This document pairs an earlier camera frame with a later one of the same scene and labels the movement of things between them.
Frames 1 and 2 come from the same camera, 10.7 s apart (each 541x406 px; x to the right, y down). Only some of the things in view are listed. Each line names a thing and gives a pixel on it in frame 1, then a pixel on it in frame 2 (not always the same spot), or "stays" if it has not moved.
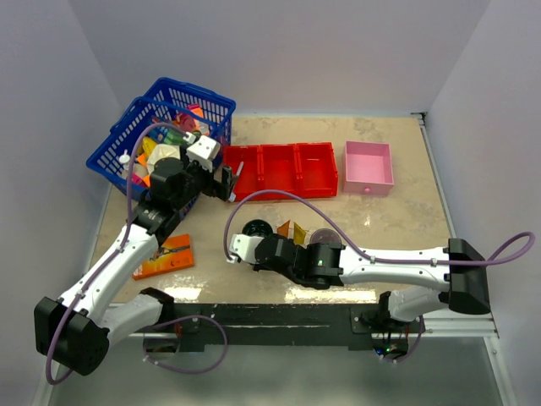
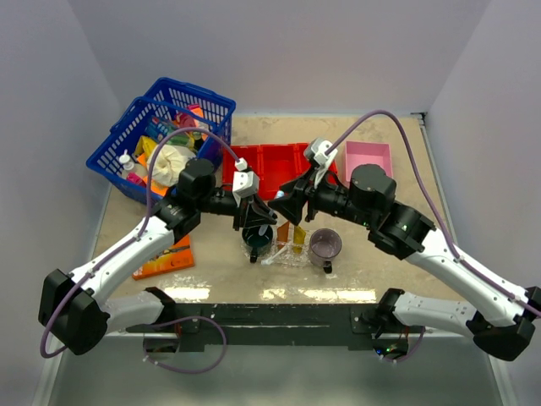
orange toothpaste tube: x=283 y=229 stays
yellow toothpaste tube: x=298 y=233 stays
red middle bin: x=280 y=168 stays
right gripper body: x=296 y=275 -> x=330 y=200
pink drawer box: x=368 y=168 stays
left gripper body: x=202 y=179 -> x=218 y=205
